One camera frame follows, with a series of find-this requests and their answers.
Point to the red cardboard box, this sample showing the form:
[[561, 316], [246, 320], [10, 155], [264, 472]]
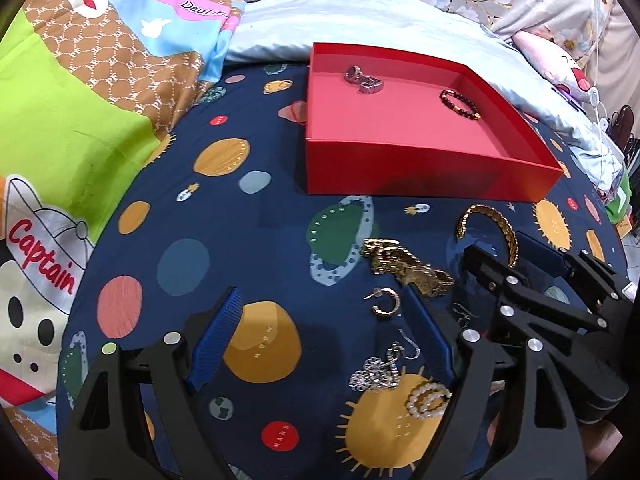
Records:
[[400, 130]]

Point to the silver wristwatch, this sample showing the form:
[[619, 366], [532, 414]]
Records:
[[364, 81]]

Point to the silver ornate earring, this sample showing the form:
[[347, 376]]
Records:
[[375, 375], [464, 311]]

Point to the gold wristwatch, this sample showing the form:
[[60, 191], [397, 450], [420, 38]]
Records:
[[400, 262]]

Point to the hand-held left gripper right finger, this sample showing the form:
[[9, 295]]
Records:
[[432, 340]]

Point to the green cloth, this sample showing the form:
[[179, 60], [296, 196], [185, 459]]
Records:
[[617, 207]]

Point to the navy planet print blanket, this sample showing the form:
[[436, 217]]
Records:
[[280, 240]]

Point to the pink plush pillow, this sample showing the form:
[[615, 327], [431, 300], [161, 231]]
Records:
[[555, 57]]

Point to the gold hoop earring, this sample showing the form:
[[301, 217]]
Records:
[[390, 305]]

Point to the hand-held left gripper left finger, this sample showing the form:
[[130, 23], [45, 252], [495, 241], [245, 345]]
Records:
[[220, 330]]

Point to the cartoon monkey blanket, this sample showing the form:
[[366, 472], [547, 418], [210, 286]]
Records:
[[75, 110]]

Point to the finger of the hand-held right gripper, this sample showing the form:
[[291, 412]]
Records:
[[492, 270], [540, 245]]

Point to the light blue pillow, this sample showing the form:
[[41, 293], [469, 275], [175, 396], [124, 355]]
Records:
[[400, 20]]

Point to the beige cloth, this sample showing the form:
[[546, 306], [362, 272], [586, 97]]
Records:
[[617, 40]]

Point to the gold bangle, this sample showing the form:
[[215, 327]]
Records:
[[492, 217]]

